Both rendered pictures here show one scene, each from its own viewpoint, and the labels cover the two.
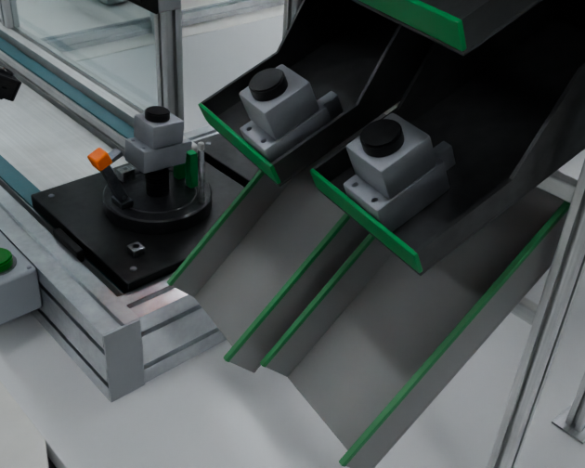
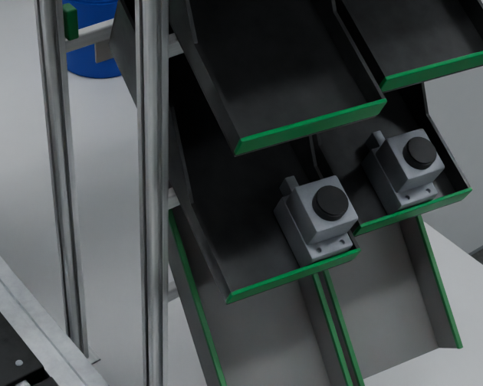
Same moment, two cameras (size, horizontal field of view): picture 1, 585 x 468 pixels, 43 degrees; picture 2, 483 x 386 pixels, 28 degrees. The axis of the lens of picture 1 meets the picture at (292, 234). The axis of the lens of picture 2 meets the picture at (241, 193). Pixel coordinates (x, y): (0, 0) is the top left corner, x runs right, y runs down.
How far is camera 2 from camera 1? 93 cm
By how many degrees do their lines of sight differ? 67
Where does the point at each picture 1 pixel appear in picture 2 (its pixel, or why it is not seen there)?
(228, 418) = not seen: outside the picture
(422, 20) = (475, 61)
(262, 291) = (277, 374)
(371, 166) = (436, 171)
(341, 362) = (360, 332)
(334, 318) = not seen: hidden behind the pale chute
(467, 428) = not seen: hidden behind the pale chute
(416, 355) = (386, 270)
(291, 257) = (264, 332)
